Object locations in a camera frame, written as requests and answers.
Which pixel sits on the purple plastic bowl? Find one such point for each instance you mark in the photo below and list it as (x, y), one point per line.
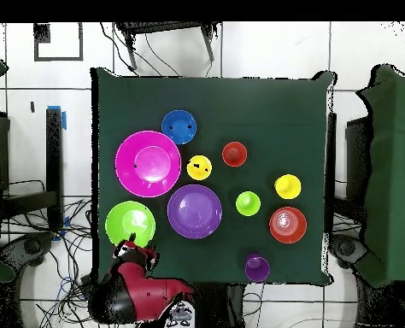
(194, 211)

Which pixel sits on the red plastic bowl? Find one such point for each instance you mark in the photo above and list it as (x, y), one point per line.
(288, 225)

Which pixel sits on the red plastic cup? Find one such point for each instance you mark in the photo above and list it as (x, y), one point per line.
(234, 154)

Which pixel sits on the blue tape strip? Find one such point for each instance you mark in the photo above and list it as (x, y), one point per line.
(63, 120)

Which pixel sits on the grey robot base foot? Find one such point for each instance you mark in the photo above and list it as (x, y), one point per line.
(346, 247)
(31, 246)

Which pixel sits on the blue plastic bowl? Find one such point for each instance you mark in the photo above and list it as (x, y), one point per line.
(179, 127)

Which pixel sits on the black box beside table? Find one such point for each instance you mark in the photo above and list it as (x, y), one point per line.
(357, 157)

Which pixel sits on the dark green tablecloth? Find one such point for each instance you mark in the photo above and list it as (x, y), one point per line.
(274, 119)

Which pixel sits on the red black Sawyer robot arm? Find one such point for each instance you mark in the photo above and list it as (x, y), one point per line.
(147, 294)

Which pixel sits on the large magenta plastic bowl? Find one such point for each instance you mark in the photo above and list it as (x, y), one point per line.
(148, 164)

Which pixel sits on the black metal stool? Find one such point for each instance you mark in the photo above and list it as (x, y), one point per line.
(161, 26)

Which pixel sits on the purple plastic cup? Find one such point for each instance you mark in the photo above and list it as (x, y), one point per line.
(257, 268)

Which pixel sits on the green plastic cup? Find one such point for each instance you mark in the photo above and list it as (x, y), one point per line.
(248, 203)

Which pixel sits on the green plastic bowl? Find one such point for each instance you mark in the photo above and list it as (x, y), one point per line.
(130, 222)

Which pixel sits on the black upright stand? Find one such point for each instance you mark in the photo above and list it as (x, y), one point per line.
(54, 164)

